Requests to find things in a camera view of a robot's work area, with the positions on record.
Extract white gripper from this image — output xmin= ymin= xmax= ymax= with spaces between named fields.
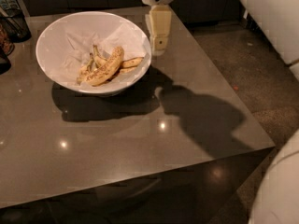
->
xmin=141 ymin=0 xmax=174 ymax=56

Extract large spotted yellow banana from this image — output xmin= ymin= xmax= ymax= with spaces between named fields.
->
xmin=85 ymin=47 xmax=124 ymax=86

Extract banana at right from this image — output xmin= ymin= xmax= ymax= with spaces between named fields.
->
xmin=119 ymin=57 xmax=143 ymax=73

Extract middle banana with green stem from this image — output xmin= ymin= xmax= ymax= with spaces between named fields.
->
xmin=93 ymin=45 xmax=107 ymax=67

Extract white ceramic bowl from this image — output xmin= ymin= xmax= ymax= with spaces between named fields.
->
xmin=36 ymin=11 xmax=153 ymax=98

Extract white paper bowl liner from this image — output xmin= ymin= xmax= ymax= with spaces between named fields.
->
xmin=57 ymin=22 xmax=151 ymax=95

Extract small banana at left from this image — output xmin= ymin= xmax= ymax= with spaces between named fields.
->
xmin=77 ymin=54 xmax=94 ymax=84

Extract dark cabinet fronts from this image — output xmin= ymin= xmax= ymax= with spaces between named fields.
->
xmin=22 ymin=0 xmax=244 ymax=23

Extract dark basket with snacks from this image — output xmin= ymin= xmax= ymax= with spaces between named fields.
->
xmin=0 ymin=24 xmax=15 ymax=75

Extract black wire mesh basket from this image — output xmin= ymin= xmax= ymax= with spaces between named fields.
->
xmin=0 ymin=8 xmax=31 ymax=43

